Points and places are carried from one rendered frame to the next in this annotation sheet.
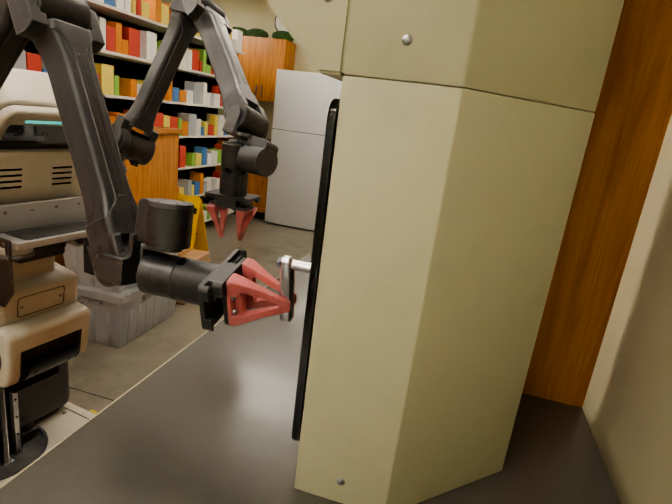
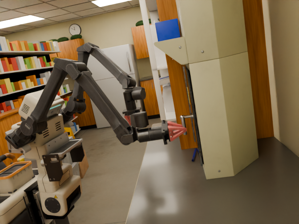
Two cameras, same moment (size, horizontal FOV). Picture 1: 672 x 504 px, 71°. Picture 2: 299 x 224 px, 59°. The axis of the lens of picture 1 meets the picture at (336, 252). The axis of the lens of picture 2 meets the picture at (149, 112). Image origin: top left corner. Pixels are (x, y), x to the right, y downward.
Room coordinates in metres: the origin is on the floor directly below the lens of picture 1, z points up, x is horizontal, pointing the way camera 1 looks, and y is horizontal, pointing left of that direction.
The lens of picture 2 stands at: (-0.48, 0.30, 1.47)
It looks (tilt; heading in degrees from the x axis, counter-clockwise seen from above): 12 degrees down; 354
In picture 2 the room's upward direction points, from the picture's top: 11 degrees counter-clockwise
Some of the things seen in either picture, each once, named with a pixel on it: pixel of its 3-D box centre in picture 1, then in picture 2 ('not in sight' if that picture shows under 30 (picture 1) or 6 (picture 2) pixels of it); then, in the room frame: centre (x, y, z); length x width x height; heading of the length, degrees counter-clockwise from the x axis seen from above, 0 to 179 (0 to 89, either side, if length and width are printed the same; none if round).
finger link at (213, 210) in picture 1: (227, 217); (131, 118); (1.00, 0.24, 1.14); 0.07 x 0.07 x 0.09; 77
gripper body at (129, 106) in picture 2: (233, 185); (131, 106); (1.00, 0.23, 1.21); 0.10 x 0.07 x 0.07; 77
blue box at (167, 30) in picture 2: not in sight; (167, 31); (0.73, 0.01, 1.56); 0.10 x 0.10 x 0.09; 77
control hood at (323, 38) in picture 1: (335, 42); (171, 53); (0.64, 0.03, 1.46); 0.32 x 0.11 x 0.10; 167
